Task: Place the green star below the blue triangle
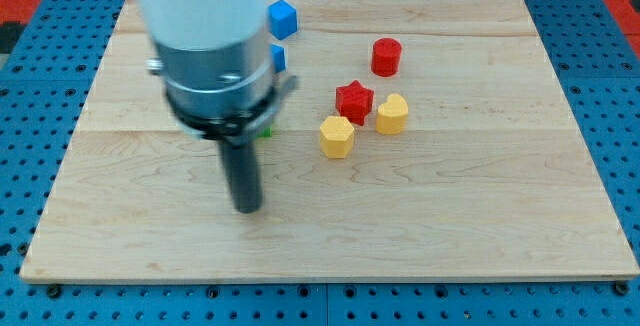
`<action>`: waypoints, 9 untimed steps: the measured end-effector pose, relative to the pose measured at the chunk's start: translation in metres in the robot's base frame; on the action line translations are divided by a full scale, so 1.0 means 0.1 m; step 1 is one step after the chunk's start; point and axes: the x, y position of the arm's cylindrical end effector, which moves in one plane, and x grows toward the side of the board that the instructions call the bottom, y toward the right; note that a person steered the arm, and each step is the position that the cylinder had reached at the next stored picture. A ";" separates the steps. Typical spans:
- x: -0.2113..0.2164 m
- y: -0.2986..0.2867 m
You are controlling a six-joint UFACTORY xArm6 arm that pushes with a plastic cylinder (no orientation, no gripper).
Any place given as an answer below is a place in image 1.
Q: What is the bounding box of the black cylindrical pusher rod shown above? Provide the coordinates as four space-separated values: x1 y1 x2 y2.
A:
219 142 263 214

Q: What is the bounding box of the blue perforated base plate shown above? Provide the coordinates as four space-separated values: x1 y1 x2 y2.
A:
1 0 639 325

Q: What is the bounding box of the yellow hexagon block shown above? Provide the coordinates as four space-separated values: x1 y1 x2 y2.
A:
319 116 355 159

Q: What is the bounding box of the red cylinder block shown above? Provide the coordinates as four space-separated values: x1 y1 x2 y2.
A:
371 38 402 77

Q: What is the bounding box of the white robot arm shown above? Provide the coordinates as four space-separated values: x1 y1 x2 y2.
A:
138 0 298 213

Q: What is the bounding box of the yellow heart block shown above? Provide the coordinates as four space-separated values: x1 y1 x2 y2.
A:
375 93 409 135

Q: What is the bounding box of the wooden board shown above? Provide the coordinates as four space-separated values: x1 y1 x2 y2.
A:
20 0 639 285

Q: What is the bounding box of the red star block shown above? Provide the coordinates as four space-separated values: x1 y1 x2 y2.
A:
335 80 375 126

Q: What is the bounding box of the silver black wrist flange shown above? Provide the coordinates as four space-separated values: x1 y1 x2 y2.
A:
147 28 299 145

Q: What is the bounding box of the blue cube block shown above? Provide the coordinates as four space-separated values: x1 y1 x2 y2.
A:
268 0 298 40

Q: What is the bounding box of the green star block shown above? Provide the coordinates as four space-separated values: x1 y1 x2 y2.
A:
259 126 273 138

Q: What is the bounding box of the blue triangle block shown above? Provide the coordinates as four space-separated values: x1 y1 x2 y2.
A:
270 44 286 73

